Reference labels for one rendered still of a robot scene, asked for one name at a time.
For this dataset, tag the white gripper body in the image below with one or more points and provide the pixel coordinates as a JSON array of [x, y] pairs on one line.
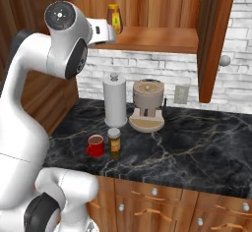
[[110, 32]]

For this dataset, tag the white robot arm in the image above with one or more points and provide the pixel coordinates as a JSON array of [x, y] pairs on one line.
[[23, 137]]

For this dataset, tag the amber honey bottle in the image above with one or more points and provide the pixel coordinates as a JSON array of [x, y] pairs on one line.
[[115, 17]]

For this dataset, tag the tall wooden cabinet panel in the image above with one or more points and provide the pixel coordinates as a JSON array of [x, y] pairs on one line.
[[46, 98]]

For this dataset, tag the cinnamon jar with grey lid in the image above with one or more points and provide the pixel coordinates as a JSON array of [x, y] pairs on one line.
[[114, 142]]

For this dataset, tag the red mug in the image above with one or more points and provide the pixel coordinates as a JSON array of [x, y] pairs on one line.
[[96, 147]]

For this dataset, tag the narrow wooden base cabinet door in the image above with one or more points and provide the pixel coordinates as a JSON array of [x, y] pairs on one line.
[[106, 193]]

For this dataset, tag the white paper towel roll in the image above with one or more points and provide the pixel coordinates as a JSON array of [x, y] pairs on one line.
[[114, 101]]

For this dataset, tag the beige coffee machine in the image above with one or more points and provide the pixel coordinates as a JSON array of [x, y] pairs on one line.
[[147, 103]]

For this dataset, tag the round silver door knob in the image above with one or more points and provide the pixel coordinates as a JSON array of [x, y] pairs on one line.
[[121, 207], [200, 221], [224, 60]]

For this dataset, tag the round silver drawer knob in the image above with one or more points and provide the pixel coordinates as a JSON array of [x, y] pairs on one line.
[[245, 206], [154, 191]]

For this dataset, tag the wide wooden drawer front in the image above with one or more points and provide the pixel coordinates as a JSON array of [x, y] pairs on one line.
[[170, 193]]

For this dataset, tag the wooden wall cabinet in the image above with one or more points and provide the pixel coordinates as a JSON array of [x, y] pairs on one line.
[[157, 10]]

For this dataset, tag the wooden wall cabinet door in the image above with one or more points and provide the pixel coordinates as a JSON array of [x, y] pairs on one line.
[[213, 29]]

